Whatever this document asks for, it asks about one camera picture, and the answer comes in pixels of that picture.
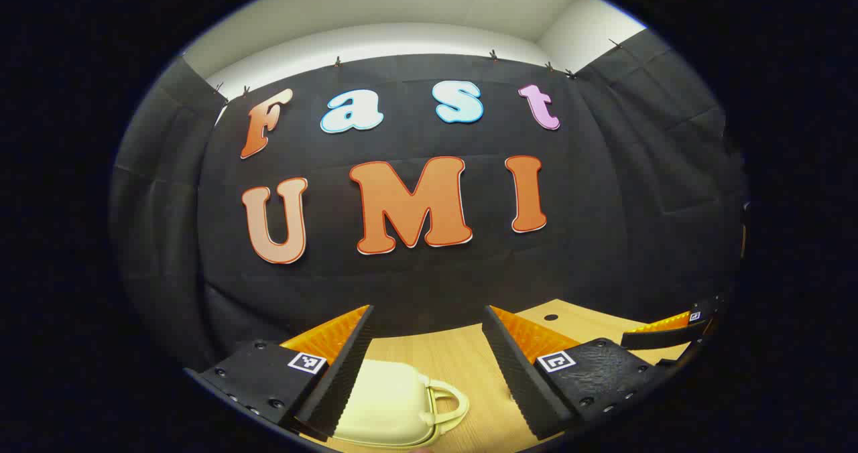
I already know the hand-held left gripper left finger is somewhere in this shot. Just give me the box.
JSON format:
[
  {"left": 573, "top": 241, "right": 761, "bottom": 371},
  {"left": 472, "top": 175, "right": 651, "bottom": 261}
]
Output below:
[{"left": 184, "top": 304, "right": 375, "bottom": 440}]

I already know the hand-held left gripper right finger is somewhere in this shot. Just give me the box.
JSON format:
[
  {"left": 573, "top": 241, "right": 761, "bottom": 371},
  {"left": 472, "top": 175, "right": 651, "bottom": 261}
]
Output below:
[{"left": 481, "top": 304, "right": 673, "bottom": 440}]

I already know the black backdrop cloth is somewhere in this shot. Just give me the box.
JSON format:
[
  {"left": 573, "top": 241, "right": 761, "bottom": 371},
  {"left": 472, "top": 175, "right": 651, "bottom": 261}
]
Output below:
[{"left": 111, "top": 29, "right": 748, "bottom": 373}]

